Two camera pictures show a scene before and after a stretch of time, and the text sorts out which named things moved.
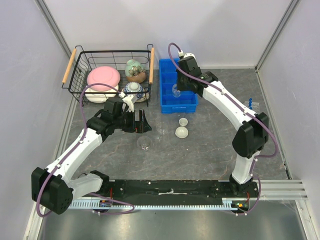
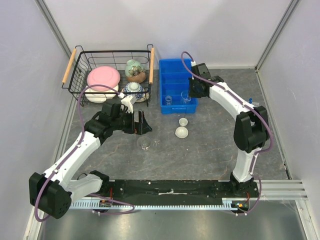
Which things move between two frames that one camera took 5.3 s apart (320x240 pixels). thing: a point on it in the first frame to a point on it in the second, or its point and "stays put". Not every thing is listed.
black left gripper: x=141 y=126 stays put
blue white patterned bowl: x=134 y=87 stays put
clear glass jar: x=176 y=93 to x=168 y=100
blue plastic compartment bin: x=187 y=101 stays put
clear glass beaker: x=162 y=129 to x=185 y=96
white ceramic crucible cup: x=183 y=121 stays put
